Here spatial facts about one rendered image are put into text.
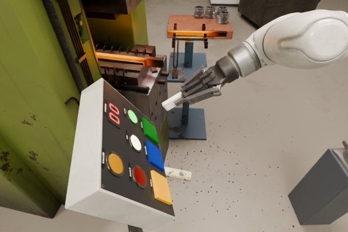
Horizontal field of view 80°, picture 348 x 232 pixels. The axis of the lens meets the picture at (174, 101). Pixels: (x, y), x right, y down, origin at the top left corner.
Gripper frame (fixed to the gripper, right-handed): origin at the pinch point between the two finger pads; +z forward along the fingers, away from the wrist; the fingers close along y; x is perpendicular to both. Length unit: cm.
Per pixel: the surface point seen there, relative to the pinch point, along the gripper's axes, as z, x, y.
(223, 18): -86, -152, 276
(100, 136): 13.4, 16.3, -15.2
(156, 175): 12.5, -3.4, -17.8
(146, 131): 12.5, -2.6, -2.8
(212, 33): -30, -38, 80
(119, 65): 21, -3, 46
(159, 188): 12.5, -3.9, -21.1
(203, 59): -18, -62, 91
